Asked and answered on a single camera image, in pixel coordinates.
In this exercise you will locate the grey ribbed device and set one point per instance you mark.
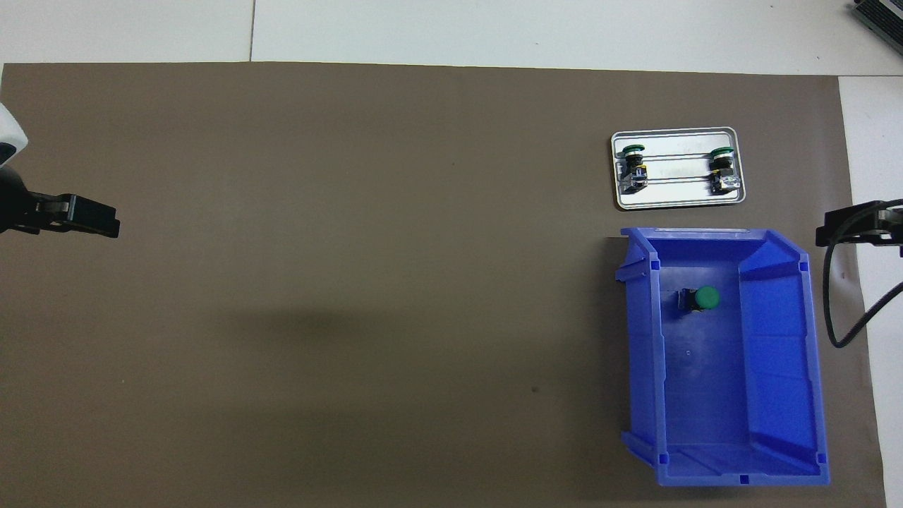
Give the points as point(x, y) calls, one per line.
point(885, 17)

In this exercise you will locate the brown table mat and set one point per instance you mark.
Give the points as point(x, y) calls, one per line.
point(353, 212)

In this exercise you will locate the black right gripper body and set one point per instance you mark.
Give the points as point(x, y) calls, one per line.
point(892, 222)

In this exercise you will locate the green push button switch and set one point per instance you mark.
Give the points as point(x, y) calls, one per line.
point(633, 168)
point(707, 298)
point(723, 169)

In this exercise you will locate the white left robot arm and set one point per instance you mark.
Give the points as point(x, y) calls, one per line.
point(10, 134)

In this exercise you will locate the grey metal tray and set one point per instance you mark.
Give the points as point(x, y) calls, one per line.
point(677, 197)

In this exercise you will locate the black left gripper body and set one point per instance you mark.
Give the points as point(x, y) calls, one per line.
point(14, 204)

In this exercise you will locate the blue plastic storage bin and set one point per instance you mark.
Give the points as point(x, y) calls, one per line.
point(705, 381)

